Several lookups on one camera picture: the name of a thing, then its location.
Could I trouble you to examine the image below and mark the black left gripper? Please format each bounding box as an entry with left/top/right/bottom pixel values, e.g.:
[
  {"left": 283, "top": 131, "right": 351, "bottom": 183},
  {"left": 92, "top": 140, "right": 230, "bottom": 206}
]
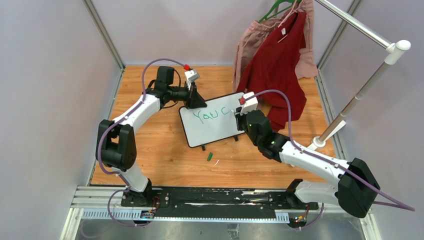
[{"left": 167, "top": 80, "right": 207, "bottom": 110}]

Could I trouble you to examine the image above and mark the white whiteboard black frame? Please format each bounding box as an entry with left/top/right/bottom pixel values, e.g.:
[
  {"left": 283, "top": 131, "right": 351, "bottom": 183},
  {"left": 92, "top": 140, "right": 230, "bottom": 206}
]
[{"left": 178, "top": 92, "right": 244, "bottom": 149}]

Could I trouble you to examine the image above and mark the green marker cap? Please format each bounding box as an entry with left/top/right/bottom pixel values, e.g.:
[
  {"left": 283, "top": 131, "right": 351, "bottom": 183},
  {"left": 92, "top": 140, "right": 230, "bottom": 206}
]
[{"left": 207, "top": 152, "right": 213, "bottom": 162}]

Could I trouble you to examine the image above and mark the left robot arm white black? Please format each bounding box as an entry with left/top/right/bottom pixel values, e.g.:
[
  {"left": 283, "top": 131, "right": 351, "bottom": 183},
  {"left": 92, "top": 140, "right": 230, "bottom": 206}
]
[{"left": 95, "top": 65, "right": 207, "bottom": 207}]

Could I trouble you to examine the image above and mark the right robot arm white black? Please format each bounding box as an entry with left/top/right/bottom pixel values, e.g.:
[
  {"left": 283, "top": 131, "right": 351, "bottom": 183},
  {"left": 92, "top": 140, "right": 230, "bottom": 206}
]
[{"left": 234, "top": 107, "right": 380, "bottom": 218}]

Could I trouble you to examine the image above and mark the red hanging shirt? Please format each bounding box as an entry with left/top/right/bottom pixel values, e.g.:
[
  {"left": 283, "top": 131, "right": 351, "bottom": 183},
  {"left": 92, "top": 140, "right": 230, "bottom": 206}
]
[{"left": 236, "top": 12, "right": 307, "bottom": 131}]

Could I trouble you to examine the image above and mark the white clothes rack base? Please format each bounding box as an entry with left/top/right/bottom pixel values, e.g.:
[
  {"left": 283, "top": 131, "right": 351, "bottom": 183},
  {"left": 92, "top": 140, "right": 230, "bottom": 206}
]
[{"left": 307, "top": 116, "right": 346, "bottom": 151}]

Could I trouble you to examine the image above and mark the pink hanging garment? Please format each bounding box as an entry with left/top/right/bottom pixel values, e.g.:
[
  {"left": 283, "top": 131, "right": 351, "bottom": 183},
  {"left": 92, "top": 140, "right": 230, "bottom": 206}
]
[{"left": 232, "top": 0, "right": 318, "bottom": 91}]

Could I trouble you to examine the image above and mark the green clothes hanger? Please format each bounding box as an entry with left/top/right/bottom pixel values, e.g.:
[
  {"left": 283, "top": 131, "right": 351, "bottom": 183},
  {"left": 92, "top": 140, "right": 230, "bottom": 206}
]
[{"left": 257, "top": 0, "right": 299, "bottom": 23}]

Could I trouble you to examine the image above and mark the silver clothes rack pole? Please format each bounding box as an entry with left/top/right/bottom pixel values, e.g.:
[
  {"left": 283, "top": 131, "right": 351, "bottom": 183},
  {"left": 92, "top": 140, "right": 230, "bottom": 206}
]
[{"left": 317, "top": 0, "right": 411, "bottom": 144}]

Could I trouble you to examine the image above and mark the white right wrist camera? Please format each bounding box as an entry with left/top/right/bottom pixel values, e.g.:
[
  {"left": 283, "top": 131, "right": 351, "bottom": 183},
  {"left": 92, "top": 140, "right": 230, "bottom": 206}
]
[{"left": 239, "top": 91, "right": 258, "bottom": 115}]

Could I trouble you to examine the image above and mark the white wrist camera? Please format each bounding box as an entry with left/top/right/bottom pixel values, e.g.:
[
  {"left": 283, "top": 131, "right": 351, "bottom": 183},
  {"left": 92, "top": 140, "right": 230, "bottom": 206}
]
[
  {"left": 184, "top": 69, "right": 200, "bottom": 90},
  {"left": 239, "top": 91, "right": 258, "bottom": 115}
]

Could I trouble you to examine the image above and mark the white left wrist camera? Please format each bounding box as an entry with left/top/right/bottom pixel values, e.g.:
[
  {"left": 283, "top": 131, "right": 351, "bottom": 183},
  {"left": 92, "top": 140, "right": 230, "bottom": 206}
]
[{"left": 184, "top": 69, "right": 200, "bottom": 90}]

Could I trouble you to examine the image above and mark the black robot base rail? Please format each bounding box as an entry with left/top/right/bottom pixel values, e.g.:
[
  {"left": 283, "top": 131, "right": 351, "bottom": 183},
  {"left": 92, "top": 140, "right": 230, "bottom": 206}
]
[{"left": 71, "top": 185, "right": 372, "bottom": 224}]

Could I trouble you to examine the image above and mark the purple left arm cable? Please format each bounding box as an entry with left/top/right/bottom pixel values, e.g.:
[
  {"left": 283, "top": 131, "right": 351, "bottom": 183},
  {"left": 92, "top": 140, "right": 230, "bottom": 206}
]
[{"left": 96, "top": 58, "right": 191, "bottom": 228}]

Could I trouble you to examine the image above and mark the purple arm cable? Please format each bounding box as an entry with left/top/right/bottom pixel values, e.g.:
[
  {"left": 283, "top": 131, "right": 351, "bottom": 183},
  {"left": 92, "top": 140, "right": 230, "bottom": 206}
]
[
  {"left": 96, "top": 58, "right": 191, "bottom": 228},
  {"left": 239, "top": 89, "right": 416, "bottom": 229}
]

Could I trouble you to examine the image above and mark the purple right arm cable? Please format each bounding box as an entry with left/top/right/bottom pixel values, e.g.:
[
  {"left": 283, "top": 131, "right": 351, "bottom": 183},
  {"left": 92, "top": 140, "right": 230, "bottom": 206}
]
[{"left": 239, "top": 89, "right": 416, "bottom": 229}]

